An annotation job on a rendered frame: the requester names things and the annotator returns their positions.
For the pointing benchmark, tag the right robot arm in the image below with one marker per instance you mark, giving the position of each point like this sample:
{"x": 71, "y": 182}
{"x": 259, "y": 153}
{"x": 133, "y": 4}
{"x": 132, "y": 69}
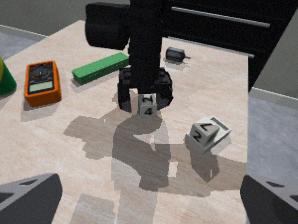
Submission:
{"x": 107, "y": 27}

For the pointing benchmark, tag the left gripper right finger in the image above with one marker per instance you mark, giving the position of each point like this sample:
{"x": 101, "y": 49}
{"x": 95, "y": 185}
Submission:
{"x": 269, "y": 201}

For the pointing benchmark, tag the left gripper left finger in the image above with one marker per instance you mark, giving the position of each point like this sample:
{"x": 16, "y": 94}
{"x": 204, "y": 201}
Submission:
{"x": 32, "y": 200}

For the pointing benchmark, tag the orange digital multimeter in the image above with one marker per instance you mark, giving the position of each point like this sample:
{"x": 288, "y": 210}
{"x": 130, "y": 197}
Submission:
{"x": 42, "y": 86}

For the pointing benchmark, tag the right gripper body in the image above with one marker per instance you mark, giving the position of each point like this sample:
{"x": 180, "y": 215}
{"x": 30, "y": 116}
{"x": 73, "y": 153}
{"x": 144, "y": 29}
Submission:
{"x": 145, "y": 75}

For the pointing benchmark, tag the green soda can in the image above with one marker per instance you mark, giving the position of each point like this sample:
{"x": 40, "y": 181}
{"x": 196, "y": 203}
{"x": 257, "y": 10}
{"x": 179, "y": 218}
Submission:
{"x": 7, "y": 82}

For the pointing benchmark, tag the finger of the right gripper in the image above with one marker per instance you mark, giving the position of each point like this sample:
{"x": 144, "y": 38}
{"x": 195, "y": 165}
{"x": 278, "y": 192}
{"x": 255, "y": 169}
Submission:
{"x": 126, "y": 106}
{"x": 161, "y": 103}

